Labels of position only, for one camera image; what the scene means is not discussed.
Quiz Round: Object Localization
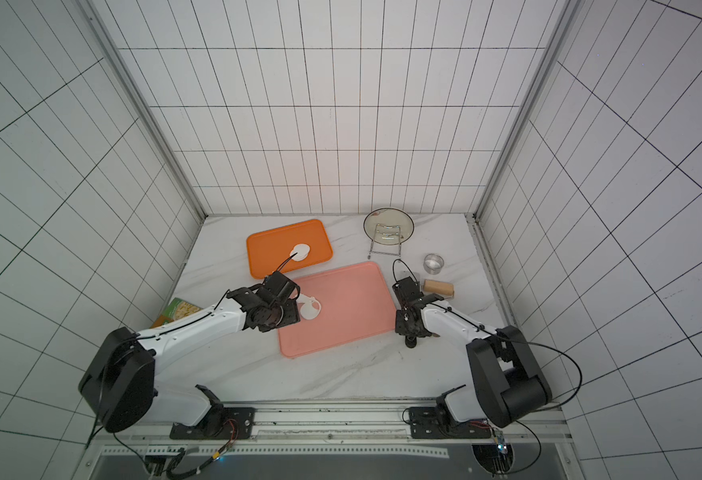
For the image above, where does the metal spatula black handle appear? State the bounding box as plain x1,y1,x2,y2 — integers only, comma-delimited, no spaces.
404,335,418,349

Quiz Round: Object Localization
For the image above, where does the white dough scrap strip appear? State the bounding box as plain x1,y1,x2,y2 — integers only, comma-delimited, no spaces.
296,294,322,320

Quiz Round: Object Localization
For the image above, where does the wooden rolling pin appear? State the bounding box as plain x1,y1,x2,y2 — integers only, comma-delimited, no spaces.
423,279,455,299

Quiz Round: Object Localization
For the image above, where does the pink plastic tray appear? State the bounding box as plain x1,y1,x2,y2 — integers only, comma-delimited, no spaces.
278,261,396,358

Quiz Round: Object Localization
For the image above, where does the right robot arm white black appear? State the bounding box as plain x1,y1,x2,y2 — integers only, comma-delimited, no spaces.
393,277,553,427

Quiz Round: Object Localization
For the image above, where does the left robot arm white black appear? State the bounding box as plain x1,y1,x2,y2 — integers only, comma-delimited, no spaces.
78,271,321,438

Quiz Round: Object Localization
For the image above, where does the white dough on orange tray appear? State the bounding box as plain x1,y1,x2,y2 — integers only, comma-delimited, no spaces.
290,243,311,262

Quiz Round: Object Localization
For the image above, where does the orange plastic tray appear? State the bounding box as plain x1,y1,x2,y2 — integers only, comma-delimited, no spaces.
246,219,333,279

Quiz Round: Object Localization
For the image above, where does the green yellow packet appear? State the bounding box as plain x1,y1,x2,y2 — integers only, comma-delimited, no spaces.
152,298,202,328

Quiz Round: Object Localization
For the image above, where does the metal wire lid rack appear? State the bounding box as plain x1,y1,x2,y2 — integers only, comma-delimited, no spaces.
367,223,402,259

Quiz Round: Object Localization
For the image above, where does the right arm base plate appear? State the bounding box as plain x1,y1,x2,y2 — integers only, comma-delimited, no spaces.
402,406,492,440

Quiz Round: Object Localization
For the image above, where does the aluminium mounting rail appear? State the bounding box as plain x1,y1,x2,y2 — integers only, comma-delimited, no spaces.
86,400,574,460

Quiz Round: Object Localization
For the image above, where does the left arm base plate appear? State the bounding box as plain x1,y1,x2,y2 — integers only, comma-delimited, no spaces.
170,407,256,441

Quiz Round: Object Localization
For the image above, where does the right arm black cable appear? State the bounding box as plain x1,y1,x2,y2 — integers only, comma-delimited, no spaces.
434,303,584,413

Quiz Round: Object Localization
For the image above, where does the left base black cable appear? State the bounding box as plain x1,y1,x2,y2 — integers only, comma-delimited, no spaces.
110,431,175,475

